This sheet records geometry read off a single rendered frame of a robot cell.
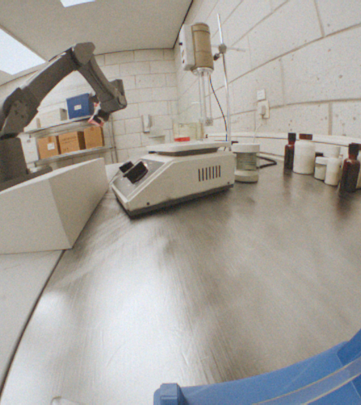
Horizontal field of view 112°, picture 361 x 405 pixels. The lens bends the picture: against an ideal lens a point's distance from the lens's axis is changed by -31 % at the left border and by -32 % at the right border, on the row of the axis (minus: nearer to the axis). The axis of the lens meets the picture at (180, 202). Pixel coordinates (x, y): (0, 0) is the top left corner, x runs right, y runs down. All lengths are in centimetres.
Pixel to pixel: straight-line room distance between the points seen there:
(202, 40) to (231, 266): 82
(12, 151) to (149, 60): 283
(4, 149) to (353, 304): 43
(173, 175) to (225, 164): 10
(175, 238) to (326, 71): 68
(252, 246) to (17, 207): 25
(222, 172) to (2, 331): 33
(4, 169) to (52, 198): 15
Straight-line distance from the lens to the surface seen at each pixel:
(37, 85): 42
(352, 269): 19
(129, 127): 279
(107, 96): 68
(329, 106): 70
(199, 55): 82
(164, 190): 25
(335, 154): 45
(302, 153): 52
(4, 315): 18
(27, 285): 19
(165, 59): 307
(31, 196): 21
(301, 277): 16
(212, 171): 29
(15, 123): 34
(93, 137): 250
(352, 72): 67
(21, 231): 24
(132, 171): 26
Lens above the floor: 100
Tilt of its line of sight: 21 degrees down
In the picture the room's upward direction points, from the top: 5 degrees counter-clockwise
